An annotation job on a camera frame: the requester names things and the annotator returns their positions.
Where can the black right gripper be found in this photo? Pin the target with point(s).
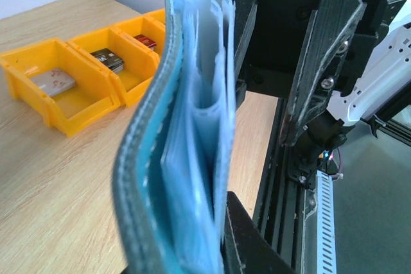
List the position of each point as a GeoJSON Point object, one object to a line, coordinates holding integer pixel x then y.
{"type": "Point", "coordinates": [304, 49]}

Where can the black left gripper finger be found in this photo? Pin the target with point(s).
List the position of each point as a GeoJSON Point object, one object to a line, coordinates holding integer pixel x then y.
{"type": "Point", "coordinates": [244, 250]}

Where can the teal card holder wallet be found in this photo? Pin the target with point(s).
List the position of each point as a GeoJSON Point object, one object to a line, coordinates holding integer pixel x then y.
{"type": "Point", "coordinates": [170, 176]}

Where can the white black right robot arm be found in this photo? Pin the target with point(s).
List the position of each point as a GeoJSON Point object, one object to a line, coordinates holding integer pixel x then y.
{"type": "Point", "coordinates": [386, 70]}

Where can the red card stack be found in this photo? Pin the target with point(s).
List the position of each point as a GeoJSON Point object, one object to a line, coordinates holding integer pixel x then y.
{"type": "Point", "coordinates": [147, 41]}

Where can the black card stack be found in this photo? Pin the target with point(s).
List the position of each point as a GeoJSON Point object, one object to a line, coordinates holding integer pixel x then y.
{"type": "Point", "coordinates": [109, 59]}

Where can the white patterned card stack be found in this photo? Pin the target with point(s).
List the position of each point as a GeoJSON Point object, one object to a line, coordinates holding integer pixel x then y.
{"type": "Point", "coordinates": [54, 82]}

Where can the yellow plastic bin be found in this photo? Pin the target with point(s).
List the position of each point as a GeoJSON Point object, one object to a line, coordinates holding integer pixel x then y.
{"type": "Point", "coordinates": [130, 65]}
{"type": "Point", "coordinates": [69, 92]}
{"type": "Point", "coordinates": [144, 25]}
{"type": "Point", "coordinates": [158, 15]}

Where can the grey metal front plate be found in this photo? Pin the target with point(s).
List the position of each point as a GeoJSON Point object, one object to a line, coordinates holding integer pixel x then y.
{"type": "Point", "coordinates": [372, 204]}

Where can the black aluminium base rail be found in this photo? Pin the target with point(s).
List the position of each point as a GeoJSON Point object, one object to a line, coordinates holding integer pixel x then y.
{"type": "Point", "coordinates": [278, 209]}

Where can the light blue slotted cable duct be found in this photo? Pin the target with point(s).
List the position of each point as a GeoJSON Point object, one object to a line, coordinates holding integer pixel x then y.
{"type": "Point", "coordinates": [326, 249]}

